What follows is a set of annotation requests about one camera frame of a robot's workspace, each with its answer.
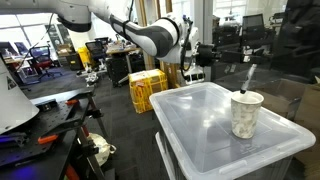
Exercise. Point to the black perforated workbench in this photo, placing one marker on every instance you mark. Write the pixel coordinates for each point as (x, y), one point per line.
(62, 114)

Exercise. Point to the black and silver marker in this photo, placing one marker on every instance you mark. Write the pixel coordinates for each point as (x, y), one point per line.
(249, 75)

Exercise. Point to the white marbled paper cup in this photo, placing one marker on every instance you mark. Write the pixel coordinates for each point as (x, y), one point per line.
(245, 109)

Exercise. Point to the yellow wrapped box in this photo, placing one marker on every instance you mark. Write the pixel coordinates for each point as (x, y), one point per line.
(143, 84)

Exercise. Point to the orange handled clamp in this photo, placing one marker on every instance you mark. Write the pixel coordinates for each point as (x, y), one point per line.
(47, 139)

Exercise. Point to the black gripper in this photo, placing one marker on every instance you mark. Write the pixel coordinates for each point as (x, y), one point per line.
(207, 55)

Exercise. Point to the black office chair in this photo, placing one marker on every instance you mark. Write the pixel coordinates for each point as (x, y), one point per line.
(42, 60)

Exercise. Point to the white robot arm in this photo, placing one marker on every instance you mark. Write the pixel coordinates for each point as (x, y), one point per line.
(171, 38)

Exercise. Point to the clear plastic storage bin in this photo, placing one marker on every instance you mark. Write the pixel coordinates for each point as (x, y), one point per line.
(274, 171)

